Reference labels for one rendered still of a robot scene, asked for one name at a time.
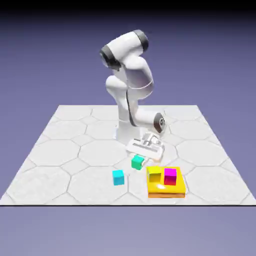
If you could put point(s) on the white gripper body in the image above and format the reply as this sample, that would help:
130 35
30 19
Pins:
146 150

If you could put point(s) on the small green cube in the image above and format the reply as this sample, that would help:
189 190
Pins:
137 162

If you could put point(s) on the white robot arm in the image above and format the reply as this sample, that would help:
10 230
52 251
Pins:
132 84

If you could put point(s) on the small yellow cube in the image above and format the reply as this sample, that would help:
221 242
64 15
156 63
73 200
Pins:
154 174

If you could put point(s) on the small magenta cube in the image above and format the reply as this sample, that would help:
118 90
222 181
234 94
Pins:
170 176

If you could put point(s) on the small cyan cube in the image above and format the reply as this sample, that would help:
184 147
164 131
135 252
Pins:
118 177

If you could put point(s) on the large yellow box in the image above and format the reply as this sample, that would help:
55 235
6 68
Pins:
166 189

